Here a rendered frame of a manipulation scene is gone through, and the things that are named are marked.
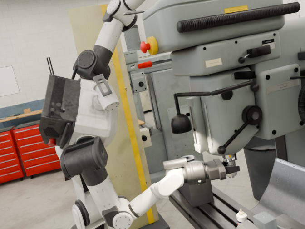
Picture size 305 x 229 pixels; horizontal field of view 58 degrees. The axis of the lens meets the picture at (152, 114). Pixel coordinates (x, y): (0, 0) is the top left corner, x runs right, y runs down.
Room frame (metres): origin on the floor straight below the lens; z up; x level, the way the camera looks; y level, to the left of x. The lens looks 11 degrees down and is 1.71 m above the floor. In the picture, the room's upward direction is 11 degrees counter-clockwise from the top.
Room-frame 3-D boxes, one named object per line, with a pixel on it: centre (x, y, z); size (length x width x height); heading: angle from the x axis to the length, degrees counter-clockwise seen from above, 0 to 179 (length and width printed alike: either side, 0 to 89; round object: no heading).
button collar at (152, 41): (0.97, -0.05, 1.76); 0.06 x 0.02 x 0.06; 17
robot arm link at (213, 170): (1.04, -0.17, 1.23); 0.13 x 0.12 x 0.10; 178
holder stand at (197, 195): (1.38, -0.14, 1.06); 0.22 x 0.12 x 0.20; 11
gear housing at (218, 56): (1.05, -0.31, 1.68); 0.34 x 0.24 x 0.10; 107
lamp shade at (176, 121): (0.95, -0.09, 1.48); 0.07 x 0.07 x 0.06
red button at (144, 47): (0.96, -0.02, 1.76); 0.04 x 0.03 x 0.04; 17
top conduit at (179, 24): (0.91, -0.34, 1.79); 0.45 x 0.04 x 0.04; 107
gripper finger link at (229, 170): (1.01, -0.26, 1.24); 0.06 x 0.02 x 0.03; 88
